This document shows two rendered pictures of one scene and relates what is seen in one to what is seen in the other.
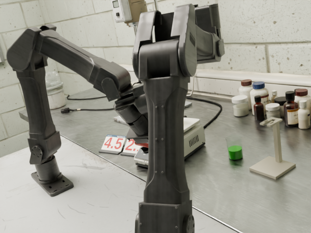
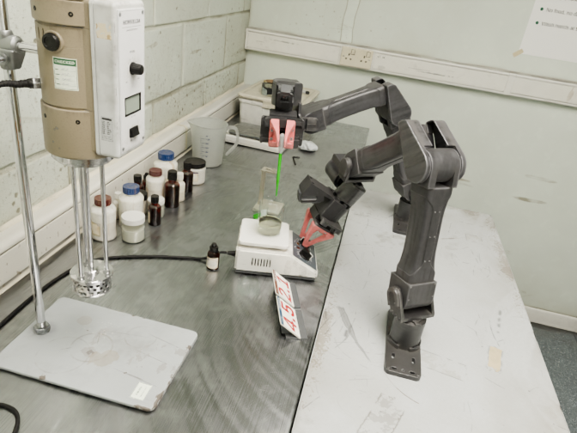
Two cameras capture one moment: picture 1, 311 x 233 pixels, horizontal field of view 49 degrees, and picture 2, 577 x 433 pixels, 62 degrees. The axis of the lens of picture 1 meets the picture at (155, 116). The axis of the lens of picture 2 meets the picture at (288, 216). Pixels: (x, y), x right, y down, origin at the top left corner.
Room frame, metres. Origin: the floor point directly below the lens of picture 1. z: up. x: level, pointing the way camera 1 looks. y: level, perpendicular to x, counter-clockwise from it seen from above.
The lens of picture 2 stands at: (1.73, 0.67, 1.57)
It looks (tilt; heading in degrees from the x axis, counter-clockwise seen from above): 27 degrees down; 221
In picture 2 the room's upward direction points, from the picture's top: 9 degrees clockwise
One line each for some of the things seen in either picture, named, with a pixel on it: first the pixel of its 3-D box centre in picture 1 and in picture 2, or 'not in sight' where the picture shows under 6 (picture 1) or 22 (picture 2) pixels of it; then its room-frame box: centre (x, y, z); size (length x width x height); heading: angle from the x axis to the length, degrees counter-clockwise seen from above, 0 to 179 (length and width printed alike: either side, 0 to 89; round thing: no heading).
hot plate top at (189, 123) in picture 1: (174, 125); (264, 233); (0.99, -0.05, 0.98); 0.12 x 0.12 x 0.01; 45
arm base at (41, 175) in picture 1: (47, 169); (406, 329); (0.95, 0.35, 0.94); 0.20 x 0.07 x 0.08; 32
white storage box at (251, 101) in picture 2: not in sight; (279, 106); (0.09, -0.93, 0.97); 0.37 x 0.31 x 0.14; 30
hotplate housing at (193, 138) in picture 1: (171, 141); (273, 249); (0.97, -0.03, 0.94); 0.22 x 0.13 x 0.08; 135
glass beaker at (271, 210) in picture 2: not in sight; (271, 218); (0.98, -0.04, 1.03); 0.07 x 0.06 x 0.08; 125
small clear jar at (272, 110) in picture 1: (273, 112); (155, 207); (1.08, -0.39, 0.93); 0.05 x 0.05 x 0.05
